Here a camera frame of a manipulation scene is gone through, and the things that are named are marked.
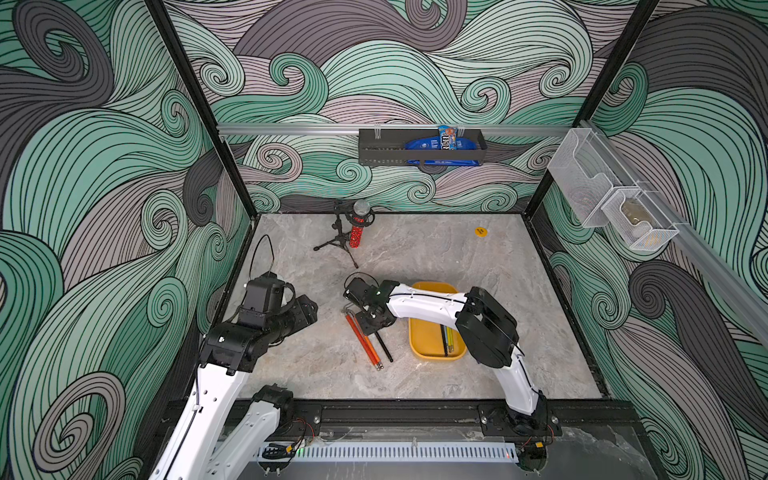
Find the white slotted cable duct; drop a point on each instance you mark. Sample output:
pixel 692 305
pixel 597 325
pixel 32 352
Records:
pixel 408 451

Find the aluminium wall rail right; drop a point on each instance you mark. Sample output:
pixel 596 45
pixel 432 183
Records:
pixel 722 279

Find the black tripod microphone stand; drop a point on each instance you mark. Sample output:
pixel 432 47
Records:
pixel 342 211

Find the black corner frame post right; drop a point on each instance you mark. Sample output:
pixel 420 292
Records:
pixel 617 56

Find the aluminium wall rail back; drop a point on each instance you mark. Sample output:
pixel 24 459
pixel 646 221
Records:
pixel 332 129

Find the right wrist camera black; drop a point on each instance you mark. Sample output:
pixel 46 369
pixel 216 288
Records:
pixel 358 286

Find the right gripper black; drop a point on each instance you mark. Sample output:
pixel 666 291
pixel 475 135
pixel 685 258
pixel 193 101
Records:
pixel 368 323

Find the thin black hex key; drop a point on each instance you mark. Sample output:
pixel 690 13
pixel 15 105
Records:
pixel 384 347

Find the red silver microphone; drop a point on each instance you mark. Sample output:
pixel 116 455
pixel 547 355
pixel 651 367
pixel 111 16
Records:
pixel 360 218

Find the black corner frame post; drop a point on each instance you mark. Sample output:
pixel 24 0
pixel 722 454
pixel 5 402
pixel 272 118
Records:
pixel 617 56
pixel 174 47

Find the large black hex key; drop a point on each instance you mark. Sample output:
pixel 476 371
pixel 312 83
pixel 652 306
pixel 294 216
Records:
pixel 444 341

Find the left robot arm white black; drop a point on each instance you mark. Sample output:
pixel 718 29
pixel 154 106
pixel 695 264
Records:
pixel 194 450

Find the black corner frame post left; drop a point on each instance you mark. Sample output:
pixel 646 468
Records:
pixel 174 47

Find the yellow storage tray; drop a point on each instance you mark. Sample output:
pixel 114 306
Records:
pixel 425 341

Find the aluminium wall rail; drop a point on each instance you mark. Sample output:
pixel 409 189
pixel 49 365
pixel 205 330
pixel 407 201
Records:
pixel 332 129
pixel 722 279

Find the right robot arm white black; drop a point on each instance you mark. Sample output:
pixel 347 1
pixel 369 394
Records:
pixel 487 329

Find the clear wall bin large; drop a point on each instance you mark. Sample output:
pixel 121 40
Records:
pixel 587 171

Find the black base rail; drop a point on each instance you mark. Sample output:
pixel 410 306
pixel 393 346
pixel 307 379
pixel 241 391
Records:
pixel 330 419

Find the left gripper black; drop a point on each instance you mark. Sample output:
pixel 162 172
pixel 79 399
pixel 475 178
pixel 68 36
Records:
pixel 301 311

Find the clear wall bin small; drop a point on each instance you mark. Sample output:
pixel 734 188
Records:
pixel 639 221

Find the black wall basket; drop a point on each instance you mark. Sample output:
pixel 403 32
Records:
pixel 387 148

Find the blue snack package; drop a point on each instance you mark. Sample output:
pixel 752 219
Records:
pixel 446 139

